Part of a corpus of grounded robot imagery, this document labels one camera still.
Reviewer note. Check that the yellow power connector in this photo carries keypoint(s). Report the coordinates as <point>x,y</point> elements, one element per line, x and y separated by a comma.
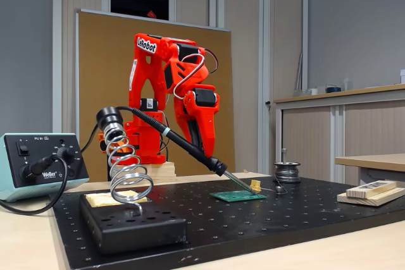
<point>255,184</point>

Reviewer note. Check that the orange-red robot arm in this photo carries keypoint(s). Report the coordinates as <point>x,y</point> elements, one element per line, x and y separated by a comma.
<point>142,71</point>

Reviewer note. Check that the low beige sliding-door cabinet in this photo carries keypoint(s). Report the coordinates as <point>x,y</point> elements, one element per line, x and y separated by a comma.
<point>307,134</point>

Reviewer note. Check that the silver washer screw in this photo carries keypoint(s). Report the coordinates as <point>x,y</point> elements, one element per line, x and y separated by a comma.
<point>279,189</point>

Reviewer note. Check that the white square box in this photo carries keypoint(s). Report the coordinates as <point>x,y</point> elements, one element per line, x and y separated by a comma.
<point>402,76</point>

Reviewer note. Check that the black perforated breadboard plate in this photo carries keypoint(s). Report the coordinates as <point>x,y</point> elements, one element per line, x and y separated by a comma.
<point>253,219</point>

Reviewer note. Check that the yellow cleaning sponge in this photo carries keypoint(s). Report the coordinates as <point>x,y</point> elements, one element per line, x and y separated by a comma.
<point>98,200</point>

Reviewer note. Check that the tall beige cabinet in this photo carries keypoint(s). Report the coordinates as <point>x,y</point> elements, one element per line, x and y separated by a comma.
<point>243,61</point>

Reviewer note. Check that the teal Weller soldering station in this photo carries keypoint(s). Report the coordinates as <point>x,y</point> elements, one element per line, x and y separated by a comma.
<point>12,184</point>

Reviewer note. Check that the metal post screw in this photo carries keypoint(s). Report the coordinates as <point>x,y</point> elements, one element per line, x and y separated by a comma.
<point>284,154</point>

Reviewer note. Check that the printed Kapla wooden plank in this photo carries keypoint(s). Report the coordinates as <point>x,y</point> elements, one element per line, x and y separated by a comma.
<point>370,188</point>

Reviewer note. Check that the black stand with spring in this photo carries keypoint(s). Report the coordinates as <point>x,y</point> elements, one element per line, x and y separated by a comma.
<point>133,232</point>

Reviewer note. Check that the black soldering iron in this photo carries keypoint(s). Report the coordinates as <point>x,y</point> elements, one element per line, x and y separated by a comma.
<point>186,146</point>

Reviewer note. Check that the orange-red gripper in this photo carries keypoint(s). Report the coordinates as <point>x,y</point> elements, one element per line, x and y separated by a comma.
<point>202,112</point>

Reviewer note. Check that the clear plastic bottle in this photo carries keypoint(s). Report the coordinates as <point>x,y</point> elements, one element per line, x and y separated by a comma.
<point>346,84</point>

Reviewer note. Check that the dark blue round tin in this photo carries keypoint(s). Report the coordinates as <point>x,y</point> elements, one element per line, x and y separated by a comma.
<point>333,88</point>

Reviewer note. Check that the wooden blocks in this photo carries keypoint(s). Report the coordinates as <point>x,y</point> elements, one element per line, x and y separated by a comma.
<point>379,200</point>

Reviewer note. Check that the light wood desk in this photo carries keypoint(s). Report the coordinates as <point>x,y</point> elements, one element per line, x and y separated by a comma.
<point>373,161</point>

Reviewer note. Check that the leaning metal rods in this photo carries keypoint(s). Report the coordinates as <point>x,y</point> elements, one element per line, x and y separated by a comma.
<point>299,72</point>

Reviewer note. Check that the green circuit board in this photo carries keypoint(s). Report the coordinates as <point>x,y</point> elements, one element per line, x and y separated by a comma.
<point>234,196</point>

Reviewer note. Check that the small red object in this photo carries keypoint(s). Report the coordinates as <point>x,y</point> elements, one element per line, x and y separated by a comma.
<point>151,14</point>

